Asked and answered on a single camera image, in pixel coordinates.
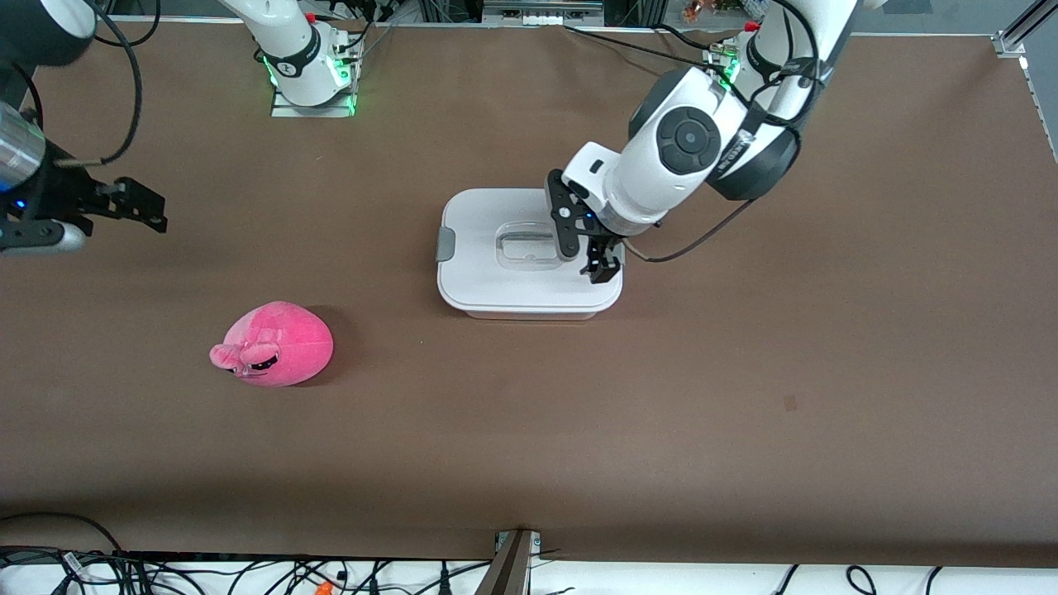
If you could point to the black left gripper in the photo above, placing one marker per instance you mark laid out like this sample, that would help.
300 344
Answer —
602 246

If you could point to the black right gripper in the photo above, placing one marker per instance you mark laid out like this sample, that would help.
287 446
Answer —
51 197

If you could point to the white box lid grey clips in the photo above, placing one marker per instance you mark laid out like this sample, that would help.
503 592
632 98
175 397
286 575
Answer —
479 281

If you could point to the pink plush toy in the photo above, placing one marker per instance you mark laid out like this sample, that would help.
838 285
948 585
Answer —
289 339

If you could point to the aluminium corner profile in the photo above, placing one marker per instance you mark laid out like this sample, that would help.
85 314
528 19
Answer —
1010 43

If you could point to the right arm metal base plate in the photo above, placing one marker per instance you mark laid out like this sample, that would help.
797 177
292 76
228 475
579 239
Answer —
285 111

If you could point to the metal post bracket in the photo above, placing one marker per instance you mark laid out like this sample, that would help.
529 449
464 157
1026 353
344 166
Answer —
536 541

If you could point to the brown camera post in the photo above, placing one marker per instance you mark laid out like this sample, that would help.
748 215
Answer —
508 570

